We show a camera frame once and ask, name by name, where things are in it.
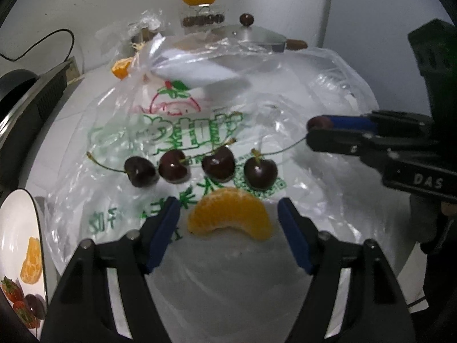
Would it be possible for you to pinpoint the white plate with dark rim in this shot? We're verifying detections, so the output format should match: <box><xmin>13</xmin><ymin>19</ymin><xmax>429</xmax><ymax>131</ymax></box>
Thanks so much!
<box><xmin>0</xmin><ymin>189</ymin><xmax>49</xmax><ymax>340</ymax></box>

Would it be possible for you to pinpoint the red strawberry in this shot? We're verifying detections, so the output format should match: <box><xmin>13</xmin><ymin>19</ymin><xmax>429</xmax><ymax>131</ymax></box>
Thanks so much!
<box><xmin>12</xmin><ymin>300</ymin><xmax>41</xmax><ymax>329</ymax></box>
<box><xmin>1</xmin><ymin>276</ymin><xmax>24</xmax><ymax>302</ymax></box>

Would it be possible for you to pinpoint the clear printed plastic bag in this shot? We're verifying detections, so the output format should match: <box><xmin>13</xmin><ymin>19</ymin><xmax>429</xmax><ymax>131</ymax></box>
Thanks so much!
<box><xmin>45</xmin><ymin>32</ymin><xmax>379</xmax><ymax>268</ymax></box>

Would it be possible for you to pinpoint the steel induction cooker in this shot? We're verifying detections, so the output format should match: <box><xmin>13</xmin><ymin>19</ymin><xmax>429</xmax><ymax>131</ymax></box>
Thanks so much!
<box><xmin>0</xmin><ymin>58</ymin><xmax>80</xmax><ymax>191</ymax></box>

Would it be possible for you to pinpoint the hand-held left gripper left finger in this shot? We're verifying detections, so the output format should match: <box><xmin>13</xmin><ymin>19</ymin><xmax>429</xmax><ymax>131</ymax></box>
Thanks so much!
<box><xmin>41</xmin><ymin>196</ymin><xmax>181</xmax><ymax>343</ymax></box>

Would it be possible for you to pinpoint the glass jar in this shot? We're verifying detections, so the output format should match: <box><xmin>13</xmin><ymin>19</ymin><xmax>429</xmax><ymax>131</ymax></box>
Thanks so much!
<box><xmin>177</xmin><ymin>3</ymin><xmax>228</xmax><ymax>37</ymax></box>

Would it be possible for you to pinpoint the black wok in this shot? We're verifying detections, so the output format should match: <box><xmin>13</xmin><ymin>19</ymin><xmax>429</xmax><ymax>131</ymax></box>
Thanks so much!
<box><xmin>0</xmin><ymin>69</ymin><xmax>38</xmax><ymax>122</ymax></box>

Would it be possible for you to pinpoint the half peeled orange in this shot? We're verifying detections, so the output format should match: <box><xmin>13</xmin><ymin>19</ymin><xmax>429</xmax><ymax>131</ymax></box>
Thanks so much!
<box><xmin>111</xmin><ymin>58</ymin><xmax>133</xmax><ymax>80</ymax></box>

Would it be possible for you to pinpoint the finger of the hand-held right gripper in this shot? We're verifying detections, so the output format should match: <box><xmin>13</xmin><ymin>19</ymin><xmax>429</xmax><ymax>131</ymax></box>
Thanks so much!
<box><xmin>306</xmin><ymin>129</ymin><xmax>434</xmax><ymax>172</ymax></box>
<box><xmin>330</xmin><ymin>113</ymin><xmax>434</xmax><ymax>134</ymax></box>

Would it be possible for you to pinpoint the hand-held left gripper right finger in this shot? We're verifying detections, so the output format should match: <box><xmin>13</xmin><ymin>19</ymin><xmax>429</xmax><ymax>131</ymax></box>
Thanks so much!
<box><xmin>278</xmin><ymin>198</ymin><xmax>416</xmax><ymax>343</ymax></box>

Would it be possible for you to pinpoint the black cooker cable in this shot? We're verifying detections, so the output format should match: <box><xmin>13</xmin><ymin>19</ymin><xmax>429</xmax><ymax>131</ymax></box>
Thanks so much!
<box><xmin>0</xmin><ymin>29</ymin><xmax>76</xmax><ymax>62</ymax></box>

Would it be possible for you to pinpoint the peeled orange segment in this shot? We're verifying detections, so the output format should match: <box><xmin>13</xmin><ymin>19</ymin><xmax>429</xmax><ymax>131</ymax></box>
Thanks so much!
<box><xmin>187</xmin><ymin>187</ymin><xmax>273</xmax><ymax>242</ymax></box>
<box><xmin>20</xmin><ymin>237</ymin><xmax>42</xmax><ymax>284</ymax></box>

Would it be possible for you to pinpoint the small clear plastic bag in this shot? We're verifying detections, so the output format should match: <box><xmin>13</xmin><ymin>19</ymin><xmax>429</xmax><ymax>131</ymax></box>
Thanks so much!
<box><xmin>96</xmin><ymin>9</ymin><xmax>169</xmax><ymax>55</ymax></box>

